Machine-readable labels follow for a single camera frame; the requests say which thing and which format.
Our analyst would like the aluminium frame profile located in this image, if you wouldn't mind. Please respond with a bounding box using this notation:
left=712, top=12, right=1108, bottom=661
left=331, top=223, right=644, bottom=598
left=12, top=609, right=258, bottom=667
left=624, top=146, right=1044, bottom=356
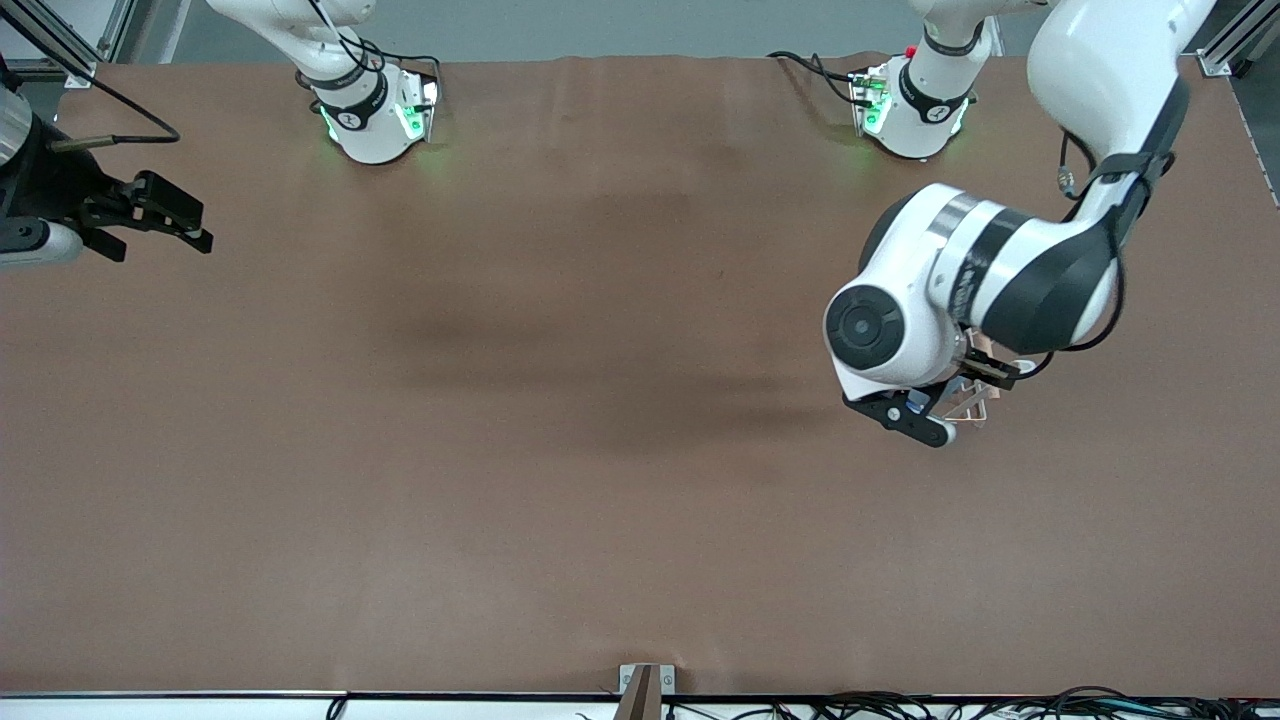
left=0, top=0, right=137, bottom=89
left=1198, top=0, right=1280, bottom=77

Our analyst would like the black arm base cable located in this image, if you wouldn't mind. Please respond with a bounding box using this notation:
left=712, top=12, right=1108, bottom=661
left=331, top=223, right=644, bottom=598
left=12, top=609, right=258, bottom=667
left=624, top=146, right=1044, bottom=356
left=767, top=50, right=864, bottom=108
left=295, top=35, right=443, bottom=113

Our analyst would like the brown table cover mat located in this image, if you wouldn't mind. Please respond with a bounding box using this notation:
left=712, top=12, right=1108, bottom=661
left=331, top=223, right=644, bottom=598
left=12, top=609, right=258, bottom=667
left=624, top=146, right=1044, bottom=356
left=0, top=52, right=1280, bottom=699

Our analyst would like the black left arm base cable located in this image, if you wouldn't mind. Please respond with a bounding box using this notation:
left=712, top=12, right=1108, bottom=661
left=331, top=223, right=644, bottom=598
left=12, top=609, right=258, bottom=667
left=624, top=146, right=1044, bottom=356
left=767, top=50, right=864, bottom=108

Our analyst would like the black right arm base cable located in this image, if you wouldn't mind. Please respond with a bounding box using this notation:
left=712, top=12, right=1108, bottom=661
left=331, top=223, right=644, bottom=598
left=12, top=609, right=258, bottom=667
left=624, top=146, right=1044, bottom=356
left=295, top=35, right=443, bottom=113

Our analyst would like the white wire cup rack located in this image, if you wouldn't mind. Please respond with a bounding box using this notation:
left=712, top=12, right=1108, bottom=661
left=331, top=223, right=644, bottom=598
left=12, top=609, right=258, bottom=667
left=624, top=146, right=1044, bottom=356
left=940, top=338, right=1038, bottom=429

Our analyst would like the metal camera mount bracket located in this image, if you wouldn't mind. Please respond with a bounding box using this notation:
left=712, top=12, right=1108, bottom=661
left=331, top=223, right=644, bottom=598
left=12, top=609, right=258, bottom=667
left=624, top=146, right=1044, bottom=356
left=618, top=663, right=677, bottom=720

